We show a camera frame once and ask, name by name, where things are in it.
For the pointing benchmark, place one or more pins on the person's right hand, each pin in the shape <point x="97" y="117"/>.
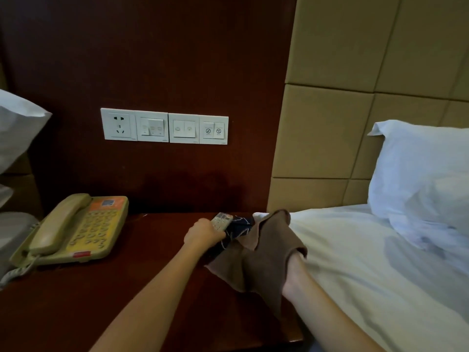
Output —
<point x="295" y="278"/>

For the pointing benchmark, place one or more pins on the person's left hand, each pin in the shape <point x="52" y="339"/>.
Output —
<point x="203" y="234"/>

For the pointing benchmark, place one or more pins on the white remote control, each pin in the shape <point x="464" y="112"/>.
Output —
<point x="222" y="221"/>

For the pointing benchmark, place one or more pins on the dark blue scribbled pouch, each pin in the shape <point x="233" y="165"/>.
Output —
<point x="240" y="225"/>

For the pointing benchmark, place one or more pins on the brown cleaning cloth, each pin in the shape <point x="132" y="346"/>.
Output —
<point x="264" y="252"/>

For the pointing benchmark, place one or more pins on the person's right forearm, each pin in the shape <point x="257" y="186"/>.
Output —
<point x="329" y="318"/>

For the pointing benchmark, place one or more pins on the person's left forearm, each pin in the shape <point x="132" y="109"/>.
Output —
<point x="154" y="300"/>

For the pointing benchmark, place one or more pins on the white bed cover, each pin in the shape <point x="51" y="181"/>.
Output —
<point x="366" y="271"/>

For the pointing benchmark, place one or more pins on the dark wooden nightstand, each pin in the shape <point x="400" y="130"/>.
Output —
<point x="91" y="296"/>

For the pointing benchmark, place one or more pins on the white bed sheet mattress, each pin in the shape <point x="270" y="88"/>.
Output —
<point x="14" y="234"/>

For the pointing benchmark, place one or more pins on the beige padded headboard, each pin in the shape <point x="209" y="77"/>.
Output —
<point x="348" y="87"/>

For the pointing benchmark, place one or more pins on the crumpled white pillow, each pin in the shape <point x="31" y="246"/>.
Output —
<point x="4" y="196"/>

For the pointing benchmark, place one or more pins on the smooth white pillow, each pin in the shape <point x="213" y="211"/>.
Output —
<point x="18" y="124"/>

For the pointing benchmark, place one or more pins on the white socket and switch panel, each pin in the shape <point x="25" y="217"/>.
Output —
<point x="121" y="124"/>

